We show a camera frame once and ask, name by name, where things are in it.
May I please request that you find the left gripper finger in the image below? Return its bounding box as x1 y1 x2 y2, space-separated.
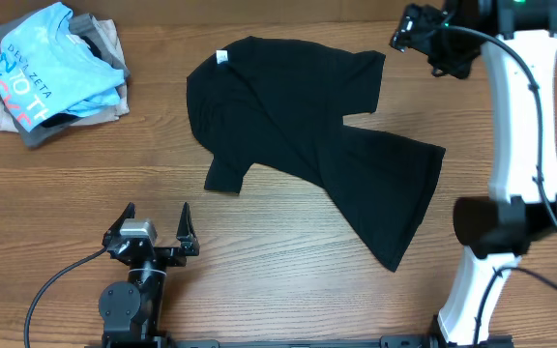
176 202 196 245
104 202 135 237

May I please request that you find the black t-shirt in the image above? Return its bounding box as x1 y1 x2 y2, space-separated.
187 37 445 271

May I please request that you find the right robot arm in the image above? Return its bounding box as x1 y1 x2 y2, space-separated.
380 0 557 347

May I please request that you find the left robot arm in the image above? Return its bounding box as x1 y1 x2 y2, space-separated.
99 203 200 347

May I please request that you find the light blue printed t-shirt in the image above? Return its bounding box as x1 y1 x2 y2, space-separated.
0 2 125 131

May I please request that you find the beige folded garment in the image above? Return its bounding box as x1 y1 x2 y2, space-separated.
0 19 130 132

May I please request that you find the grey folded garment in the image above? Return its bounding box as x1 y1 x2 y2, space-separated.
0 14 130 149

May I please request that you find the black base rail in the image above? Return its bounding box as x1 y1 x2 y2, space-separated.
84 333 516 348

